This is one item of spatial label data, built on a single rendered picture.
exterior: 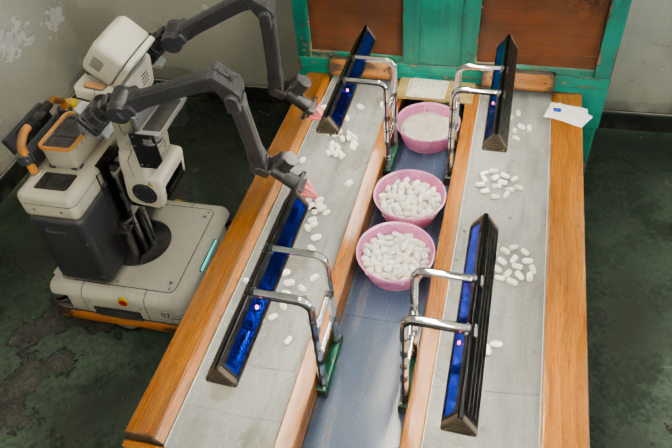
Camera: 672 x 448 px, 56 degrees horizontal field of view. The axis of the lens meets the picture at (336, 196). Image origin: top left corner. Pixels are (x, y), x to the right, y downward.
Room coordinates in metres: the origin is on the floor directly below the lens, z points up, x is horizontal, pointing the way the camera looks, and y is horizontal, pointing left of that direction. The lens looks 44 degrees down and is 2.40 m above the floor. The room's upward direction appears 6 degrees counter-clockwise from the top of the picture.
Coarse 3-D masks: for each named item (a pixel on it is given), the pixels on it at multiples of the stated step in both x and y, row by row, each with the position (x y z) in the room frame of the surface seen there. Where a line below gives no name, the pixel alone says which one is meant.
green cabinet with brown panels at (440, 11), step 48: (336, 0) 2.53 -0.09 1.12; (384, 0) 2.46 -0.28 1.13; (432, 0) 2.40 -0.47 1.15; (480, 0) 2.33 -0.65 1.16; (528, 0) 2.28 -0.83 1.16; (576, 0) 2.22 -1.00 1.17; (624, 0) 2.16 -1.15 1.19; (336, 48) 2.54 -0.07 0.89; (384, 48) 2.47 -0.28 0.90; (432, 48) 2.40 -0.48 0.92; (480, 48) 2.33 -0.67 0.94; (528, 48) 2.27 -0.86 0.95; (576, 48) 2.21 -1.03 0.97
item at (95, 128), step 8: (88, 104) 1.79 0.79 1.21; (96, 104) 1.75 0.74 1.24; (88, 112) 1.74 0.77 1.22; (96, 112) 1.73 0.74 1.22; (104, 112) 1.73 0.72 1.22; (80, 120) 1.71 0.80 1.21; (88, 120) 1.73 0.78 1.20; (96, 120) 1.72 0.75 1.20; (104, 120) 1.73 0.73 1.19; (88, 128) 1.71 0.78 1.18; (96, 128) 1.72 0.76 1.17; (104, 128) 1.74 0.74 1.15; (96, 136) 1.71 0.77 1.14
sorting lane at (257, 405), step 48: (288, 192) 1.78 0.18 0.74; (336, 192) 1.75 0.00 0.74; (336, 240) 1.51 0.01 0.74; (240, 288) 1.34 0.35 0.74; (288, 288) 1.32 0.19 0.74; (192, 384) 1.00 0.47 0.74; (240, 384) 0.98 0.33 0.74; (288, 384) 0.97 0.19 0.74; (192, 432) 0.85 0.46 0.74; (240, 432) 0.83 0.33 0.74
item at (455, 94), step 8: (464, 64) 1.95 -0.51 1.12; (472, 64) 1.94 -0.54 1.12; (480, 64) 1.93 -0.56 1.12; (488, 64) 1.93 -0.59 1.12; (456, 72) 1.95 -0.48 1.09; (456, 80) 1.95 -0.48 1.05; (456, 88) 1.81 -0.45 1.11; (464, 88) 1.80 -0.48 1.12; (472, 88) 1.79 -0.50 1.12; (480, 88) 1.79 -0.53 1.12; (456, 96) 1.81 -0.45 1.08; (496, 96) 1.76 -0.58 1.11; (504, 96) 1.75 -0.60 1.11; (456, 104) 1.92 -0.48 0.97; (456, 112) 1.95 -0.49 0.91; (456, 120) 1.95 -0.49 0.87; (448, 128) 1.82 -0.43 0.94; (456, 128) 1.93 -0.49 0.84; (448, 136) 1.81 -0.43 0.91; (456, 136) 1.95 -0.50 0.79; (448, 144) 1.81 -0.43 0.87; (456, 144) 1.95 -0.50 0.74; (448, 152) 1.81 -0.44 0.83; (448, 160) 1.81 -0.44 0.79; (448, 168) 1.80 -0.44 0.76; (448, 176) 1.80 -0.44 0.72; (448, 184) 1.79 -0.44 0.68
